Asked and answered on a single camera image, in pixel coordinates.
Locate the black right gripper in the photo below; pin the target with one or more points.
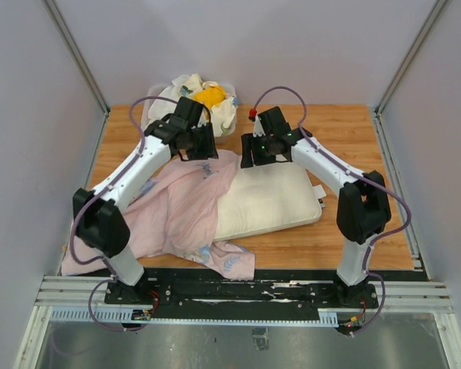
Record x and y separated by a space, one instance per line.
247 142

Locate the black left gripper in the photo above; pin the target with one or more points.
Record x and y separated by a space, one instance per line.
210 150

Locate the cream white pillow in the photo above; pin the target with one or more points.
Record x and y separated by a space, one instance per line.
268 198

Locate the pink blue printed pillowcase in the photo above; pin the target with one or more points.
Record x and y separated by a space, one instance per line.
178 215

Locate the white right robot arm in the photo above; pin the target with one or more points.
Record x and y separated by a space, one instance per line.
363 208

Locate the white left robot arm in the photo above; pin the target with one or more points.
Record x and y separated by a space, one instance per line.
99 231

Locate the translucent plastic bin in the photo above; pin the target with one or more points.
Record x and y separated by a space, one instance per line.
226 127

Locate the cream floral printed cloth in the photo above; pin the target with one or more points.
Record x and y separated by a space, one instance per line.
223 107

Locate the yellow orange cloth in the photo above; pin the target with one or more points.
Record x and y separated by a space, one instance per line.
210 96

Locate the white crumpled cloth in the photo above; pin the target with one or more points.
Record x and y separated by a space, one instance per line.
157 109

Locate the right aluminium frame post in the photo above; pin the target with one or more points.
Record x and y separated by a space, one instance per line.
435 14

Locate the aluminium frame post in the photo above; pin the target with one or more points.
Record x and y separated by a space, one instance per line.
435 14
52 8

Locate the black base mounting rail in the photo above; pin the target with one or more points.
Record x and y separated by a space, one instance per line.
273 295

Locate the left aluminium frame post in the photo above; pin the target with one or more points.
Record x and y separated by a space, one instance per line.
52 8

